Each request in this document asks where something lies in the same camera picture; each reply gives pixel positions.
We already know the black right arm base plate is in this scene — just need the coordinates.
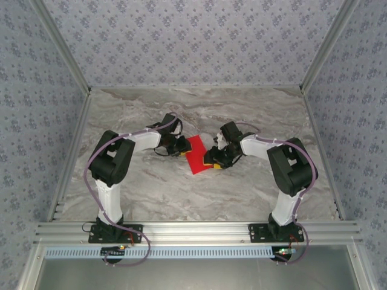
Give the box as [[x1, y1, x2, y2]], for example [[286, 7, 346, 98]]
[[247, 222, 305, 243]]

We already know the thin aluminium table end rail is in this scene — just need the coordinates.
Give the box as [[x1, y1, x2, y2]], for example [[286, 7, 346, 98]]
[[89, 85, 303, 91]]

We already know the thin black right gripper cable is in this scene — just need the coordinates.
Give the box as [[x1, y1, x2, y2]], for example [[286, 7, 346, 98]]
[[225, 154, 243, 169]]

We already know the wide aluminium mounting rail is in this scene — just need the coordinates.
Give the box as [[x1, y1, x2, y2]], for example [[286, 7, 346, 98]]
[[33, 220, 363, 245]]

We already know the thin black left gripper cable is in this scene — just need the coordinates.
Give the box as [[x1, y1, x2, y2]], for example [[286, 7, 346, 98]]
[[153, 147, 177, 158]]

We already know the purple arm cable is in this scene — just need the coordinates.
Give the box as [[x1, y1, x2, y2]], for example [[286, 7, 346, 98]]
[[235, 121, 320, 266], [83, 112, 152, 268]]

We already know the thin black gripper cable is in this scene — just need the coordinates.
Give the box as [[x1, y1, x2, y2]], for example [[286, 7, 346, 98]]
[[153, 147, 177, 158], [225, 154, 243, 169]]

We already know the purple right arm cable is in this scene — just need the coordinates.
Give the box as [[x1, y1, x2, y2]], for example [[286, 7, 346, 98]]
[[235, 121, 320, 266]]

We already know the slanted aluminium frame post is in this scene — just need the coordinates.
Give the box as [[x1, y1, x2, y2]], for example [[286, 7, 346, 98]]
[[299, 0, 362, 95], [28, 0, 93, 96]]

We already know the light blue slotted cable duct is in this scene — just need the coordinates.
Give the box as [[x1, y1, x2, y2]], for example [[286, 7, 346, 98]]
[[44, 246, 281, 260]]

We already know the aluminium table side rail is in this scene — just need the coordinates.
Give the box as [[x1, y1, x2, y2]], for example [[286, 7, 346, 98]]
[[47, 90, 93, 223]]

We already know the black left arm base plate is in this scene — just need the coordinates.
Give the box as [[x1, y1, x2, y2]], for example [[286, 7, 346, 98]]
[[88, 224, 143, 244]]

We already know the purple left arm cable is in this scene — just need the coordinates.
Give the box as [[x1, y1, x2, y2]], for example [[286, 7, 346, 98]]
[[83, 112, 152, 268]]

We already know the red cloth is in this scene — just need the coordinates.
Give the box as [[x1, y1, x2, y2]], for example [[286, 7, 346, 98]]
[[184, 134, 212, 176]]

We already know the small black electronics board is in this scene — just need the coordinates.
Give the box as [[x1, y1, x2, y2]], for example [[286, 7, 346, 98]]
[[100, 245, 126, 258], [273, 246, 298, 261]]

